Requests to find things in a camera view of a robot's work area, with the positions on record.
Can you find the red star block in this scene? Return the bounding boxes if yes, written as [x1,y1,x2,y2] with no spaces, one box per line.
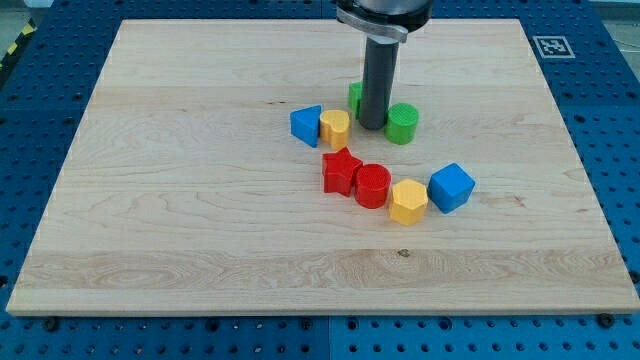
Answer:
[322,147,363,197]

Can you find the yellow heart block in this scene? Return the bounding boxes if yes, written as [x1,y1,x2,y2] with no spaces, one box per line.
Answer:
[320,110,350,150]

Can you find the black bolt right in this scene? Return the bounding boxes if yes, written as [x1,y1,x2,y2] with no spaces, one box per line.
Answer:
[597,313,616,329]

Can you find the black bolt left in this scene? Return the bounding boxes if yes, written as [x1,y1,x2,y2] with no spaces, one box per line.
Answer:
[41,317,59,333]

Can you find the white fiducial marker tag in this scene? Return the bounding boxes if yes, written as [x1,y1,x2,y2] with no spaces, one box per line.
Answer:
[533,35,575,59]

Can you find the blue triangle block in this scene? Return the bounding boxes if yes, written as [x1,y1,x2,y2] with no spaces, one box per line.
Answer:
[290,105,322,148]

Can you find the wooden board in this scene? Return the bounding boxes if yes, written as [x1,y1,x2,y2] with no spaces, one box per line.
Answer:
[7,19,639,317]

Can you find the green cylinder block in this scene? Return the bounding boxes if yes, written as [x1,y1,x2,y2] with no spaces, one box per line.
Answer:
[384,103,419,145]

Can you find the yellow hexagon block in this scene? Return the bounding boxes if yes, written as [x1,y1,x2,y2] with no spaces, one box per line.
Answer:
[389,179,428,226]

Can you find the green star block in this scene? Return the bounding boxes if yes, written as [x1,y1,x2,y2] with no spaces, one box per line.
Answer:
[348,81,362,119]

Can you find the black bolt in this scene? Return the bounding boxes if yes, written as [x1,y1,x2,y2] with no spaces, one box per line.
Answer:
[41,317,59,333]
[597,313,616,329]

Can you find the red cylinder block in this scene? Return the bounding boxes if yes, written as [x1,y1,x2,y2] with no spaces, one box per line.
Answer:
[355,164,391,209]

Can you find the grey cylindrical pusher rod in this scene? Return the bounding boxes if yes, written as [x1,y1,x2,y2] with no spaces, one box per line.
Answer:
[359,35,399,130]

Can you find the blue cube block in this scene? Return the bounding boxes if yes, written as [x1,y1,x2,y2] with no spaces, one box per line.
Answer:
[427,163,476,214]

